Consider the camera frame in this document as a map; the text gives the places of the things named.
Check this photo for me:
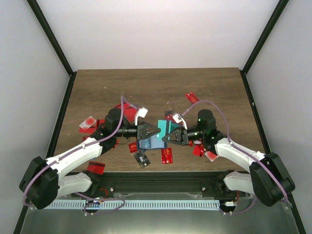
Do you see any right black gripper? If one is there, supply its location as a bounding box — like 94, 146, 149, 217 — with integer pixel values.
162, 126, 205, 146

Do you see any white slotted cable duct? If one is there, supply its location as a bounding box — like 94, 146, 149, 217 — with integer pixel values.
46, 199, 220, 211

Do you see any white red dot card left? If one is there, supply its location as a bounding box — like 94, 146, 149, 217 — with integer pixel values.
79, 116, 97, 130

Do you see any navy blue card holder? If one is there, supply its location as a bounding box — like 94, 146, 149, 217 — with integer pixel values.
136, 135, 167, 150

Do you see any red card with chip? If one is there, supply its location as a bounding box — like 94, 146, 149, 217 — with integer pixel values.
128, 142, 138, 153

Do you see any teal VIP card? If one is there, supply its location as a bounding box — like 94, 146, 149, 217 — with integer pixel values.
156, 120, 182, 141

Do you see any purple cable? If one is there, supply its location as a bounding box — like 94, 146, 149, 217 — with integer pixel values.
179, 98, 289, 216
22, 95, 141, 216

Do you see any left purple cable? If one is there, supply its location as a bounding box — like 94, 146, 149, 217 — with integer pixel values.
22, 95, 141, 216

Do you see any red VIP card centre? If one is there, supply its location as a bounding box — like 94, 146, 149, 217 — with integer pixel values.
161, 148, 173, 164

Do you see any red card front left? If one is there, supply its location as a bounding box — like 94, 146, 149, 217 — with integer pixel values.
87, 161, 106, 175

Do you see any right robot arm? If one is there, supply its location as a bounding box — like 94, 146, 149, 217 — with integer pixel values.
161, 109, 295, 207

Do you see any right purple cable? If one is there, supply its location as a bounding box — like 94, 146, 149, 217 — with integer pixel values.
179, 98, 289, 216

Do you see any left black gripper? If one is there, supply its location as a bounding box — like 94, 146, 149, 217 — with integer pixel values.
115, 121, 161, 141

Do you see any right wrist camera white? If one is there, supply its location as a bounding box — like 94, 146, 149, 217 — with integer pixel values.
172, 113, 188, 130

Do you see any white red dot card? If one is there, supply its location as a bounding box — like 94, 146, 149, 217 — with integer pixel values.
79, 116, 97, 130
205, 151, 219, 162

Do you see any black card upper centre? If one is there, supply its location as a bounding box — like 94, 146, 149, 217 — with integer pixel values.
164, 111, 174, 120

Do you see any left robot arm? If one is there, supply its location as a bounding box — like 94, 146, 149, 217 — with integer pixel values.
19, 108, 160, 209

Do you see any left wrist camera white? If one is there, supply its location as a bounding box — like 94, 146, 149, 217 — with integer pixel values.
134, 107, 148, 126

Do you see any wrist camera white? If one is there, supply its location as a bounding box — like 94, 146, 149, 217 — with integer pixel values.
134, 107, 148, 126
172, 113, 188, 130

